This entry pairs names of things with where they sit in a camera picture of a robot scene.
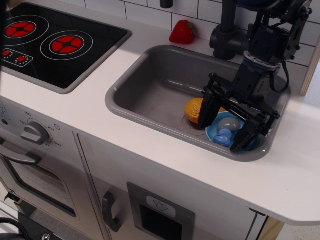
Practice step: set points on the blue and grey toy spoon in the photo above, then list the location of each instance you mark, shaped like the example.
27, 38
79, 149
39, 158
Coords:
225, 129

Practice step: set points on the orange toy chicken drumstick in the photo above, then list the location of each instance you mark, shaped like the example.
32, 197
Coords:
192, 110

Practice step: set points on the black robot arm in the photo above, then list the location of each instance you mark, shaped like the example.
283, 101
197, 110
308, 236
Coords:
267, 33

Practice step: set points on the grey toy sink basin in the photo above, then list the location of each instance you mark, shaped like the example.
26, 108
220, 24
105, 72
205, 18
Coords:
155, 89

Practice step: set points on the grey cabinet door handle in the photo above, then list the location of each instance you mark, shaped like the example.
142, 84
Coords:
114, 224

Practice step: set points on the grey oven door handle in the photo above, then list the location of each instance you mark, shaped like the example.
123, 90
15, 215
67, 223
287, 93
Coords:
25, 159

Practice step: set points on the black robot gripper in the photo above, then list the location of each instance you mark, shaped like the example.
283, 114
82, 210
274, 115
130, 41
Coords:
244, 97

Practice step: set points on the light blue plastic bowl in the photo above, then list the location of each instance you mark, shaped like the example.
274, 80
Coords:
211, 131

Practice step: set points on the grey dispenser panel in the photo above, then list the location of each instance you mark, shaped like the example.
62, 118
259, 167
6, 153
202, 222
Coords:
159, 217

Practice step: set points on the black toy stove top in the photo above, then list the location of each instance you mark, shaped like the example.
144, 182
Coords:
53, 49

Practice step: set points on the red toy strawberry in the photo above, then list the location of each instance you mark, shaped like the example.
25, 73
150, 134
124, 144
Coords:
183, 33

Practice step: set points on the toy oven door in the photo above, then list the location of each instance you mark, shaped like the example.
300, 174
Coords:
57, 190

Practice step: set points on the grey oven knob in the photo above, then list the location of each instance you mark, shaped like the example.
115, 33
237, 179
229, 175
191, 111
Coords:
35, 133

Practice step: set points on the dark grey toy faucet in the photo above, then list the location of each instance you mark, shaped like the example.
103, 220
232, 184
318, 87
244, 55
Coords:
226, 40

